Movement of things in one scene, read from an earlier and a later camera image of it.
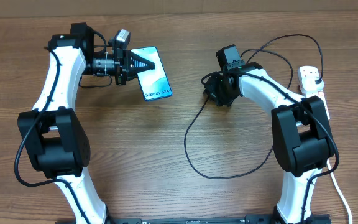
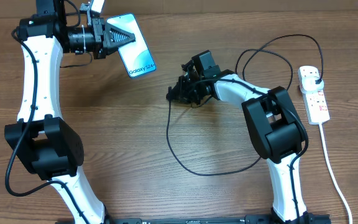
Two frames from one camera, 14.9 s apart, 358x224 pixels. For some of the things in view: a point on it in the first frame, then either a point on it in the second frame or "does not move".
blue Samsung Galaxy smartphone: (154, 83) -> (137, 56)
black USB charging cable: (270, 150) -> (253, 50)
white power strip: (309, 71) does not move
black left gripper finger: (135, 64) -> (114, 37)
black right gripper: (209, 91) -> (179, 93)
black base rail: (222, 219) does not move
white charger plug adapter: (309, 85) does not move
